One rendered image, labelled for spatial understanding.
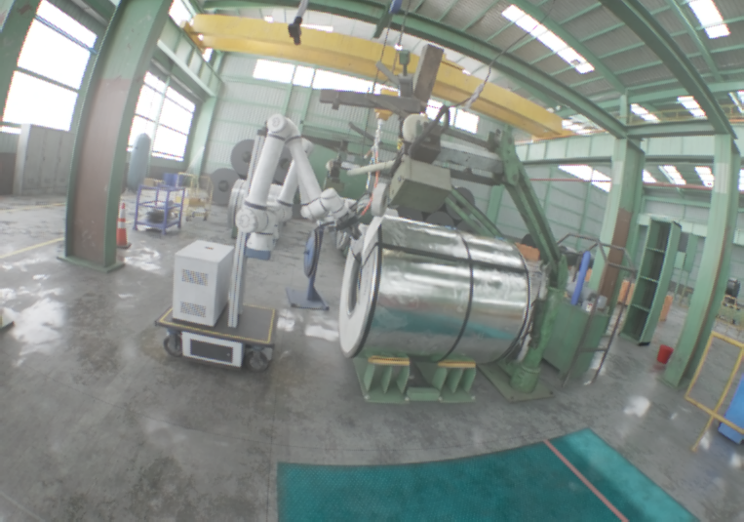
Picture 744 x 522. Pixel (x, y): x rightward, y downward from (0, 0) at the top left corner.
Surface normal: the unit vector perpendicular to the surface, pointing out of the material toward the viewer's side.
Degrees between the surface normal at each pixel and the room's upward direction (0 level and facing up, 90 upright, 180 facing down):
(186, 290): 90
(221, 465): 0
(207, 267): 90
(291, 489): 0
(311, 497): 0
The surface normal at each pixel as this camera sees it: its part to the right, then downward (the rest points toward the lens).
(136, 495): 0.21, -0.97
